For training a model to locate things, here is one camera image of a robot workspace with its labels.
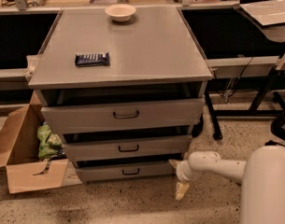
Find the grey top drawer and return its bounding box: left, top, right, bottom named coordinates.
left=42, top=98, right=204, bottom=134

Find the blue snack bar wrapper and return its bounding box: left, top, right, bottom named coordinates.
left=75, top=52, right=110, bottom=67

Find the brown cardboard box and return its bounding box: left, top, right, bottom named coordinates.
left=0, top=93, right=68, bottom=194

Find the green snack bag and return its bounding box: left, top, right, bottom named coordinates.
left=37, top=123, right=64, bottom=161

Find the grey drawer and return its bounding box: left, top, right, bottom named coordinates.
left=42, top=98, right=204, bottom=134
left=76, top=161, right=175, bottom=183
left=64, top=135, right=192, bottom=161

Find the silver laptop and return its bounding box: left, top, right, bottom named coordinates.
left=240, top=0, right=285, bottom=26

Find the grey drawer cabinet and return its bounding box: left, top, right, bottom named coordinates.
left=29, top=7, right=211, bottom=169

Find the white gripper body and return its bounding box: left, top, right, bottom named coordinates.
left=176, top=161, right=194, bottom=183

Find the grey middle drawer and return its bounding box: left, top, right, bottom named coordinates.
left=64, top=135, right=192, bottom=161

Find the white bowl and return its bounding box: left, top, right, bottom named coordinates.
left=105, top=4, right=136, bottom=22

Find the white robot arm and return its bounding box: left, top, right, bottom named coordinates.
left=169, top=146, right=285, bottom=224

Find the grey bottom drawer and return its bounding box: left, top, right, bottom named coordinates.
left=76, top=161, right=175, bottom=183

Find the black table leg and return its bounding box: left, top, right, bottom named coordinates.
left=205, top=91, right=222, bottom=140

